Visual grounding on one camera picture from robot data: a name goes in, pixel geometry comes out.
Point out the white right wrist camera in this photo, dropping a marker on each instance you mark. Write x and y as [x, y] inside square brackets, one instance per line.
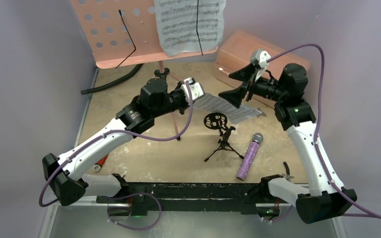
[259, 59]

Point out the pink folding music stand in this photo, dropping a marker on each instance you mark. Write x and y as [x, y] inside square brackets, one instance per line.
[120, 32]

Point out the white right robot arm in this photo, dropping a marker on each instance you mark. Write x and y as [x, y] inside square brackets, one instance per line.
[326, 196]

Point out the purple glitter microphone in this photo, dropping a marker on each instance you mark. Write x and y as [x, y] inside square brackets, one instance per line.
[250, 155]

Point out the black mini microphone tripod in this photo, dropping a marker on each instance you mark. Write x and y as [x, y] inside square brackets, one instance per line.
[218, 121]

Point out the small grey metal clip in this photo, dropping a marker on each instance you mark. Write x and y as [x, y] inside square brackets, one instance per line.
[261, 113]

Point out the sheet music paper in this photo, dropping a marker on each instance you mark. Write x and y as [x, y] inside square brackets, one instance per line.
[215, 104]
[189, 26]

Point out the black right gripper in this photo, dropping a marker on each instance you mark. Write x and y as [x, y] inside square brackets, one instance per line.
[249, 85]

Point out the pink translucent storage box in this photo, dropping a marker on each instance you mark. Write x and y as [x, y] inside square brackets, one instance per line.
[236, 54]

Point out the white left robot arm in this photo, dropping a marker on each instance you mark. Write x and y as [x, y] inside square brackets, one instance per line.
[66, 175]

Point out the black handled pliers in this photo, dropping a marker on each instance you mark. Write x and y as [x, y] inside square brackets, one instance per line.
[287, 174]

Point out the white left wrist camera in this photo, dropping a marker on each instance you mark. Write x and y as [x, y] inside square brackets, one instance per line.
[192, 89]

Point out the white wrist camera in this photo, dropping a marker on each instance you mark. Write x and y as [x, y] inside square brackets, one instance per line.
[192, 89]
[259, 59]

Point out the orange handled cutter tool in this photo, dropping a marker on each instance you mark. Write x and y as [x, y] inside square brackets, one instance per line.
[98, 165]

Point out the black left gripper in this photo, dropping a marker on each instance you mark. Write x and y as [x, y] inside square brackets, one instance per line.
[180, 91]

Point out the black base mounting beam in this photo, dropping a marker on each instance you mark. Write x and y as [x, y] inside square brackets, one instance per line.
[245, 198]

